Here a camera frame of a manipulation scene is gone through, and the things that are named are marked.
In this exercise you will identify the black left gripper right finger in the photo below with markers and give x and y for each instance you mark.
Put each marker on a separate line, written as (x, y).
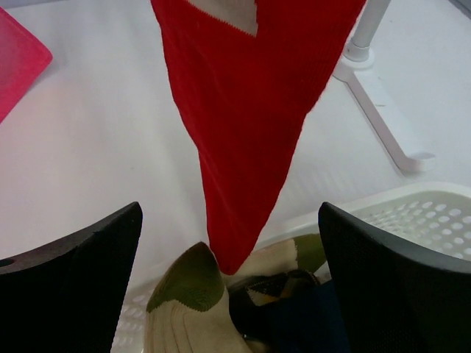
(394, 295)

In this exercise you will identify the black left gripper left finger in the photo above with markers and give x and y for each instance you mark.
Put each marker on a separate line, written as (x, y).
(66, 296)

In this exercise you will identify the beige striped sock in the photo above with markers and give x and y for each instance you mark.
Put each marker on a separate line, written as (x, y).
(188, 310)

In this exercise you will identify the brown argyle sock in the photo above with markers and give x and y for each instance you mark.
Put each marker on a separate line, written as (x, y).
(251, 298)

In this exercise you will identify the red sock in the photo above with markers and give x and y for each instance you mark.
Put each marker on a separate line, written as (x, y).
(244, 75)

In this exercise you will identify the white perforated plastic basket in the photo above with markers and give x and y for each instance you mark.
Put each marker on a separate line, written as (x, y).
(435, 215)

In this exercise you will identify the white metal clothes rack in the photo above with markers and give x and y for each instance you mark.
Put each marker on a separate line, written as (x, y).
(355, 70)

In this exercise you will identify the pink towel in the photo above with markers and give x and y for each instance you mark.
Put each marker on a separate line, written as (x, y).
(23, 59)

